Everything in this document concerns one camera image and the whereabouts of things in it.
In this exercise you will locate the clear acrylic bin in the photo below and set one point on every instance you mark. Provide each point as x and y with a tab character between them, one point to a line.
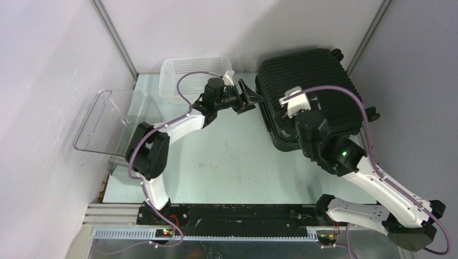
108	127

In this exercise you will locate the white perforated plastic basket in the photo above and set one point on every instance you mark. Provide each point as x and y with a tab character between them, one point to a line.
183	79

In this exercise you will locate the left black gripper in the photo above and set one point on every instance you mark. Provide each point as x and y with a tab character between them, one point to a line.
251	96

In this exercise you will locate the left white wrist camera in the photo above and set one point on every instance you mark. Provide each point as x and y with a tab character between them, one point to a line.
228	78

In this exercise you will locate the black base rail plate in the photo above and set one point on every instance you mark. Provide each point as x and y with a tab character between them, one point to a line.
246	220

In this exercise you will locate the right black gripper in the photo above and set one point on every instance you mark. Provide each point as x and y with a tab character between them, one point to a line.
285	122

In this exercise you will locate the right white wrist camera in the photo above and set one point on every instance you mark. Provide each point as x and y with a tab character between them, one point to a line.
295	101

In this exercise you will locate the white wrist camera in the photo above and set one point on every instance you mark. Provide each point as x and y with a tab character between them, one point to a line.
228	78
295	101

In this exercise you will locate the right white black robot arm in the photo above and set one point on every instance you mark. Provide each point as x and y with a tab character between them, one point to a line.
408	220

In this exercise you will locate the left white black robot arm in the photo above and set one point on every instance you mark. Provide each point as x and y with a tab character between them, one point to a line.
148	150

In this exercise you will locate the black ribbed hard-shell suitcase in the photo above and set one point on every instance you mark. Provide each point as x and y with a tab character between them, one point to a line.
310	68

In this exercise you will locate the aluminium frame rail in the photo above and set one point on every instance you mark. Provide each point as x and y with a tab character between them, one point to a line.
139	220

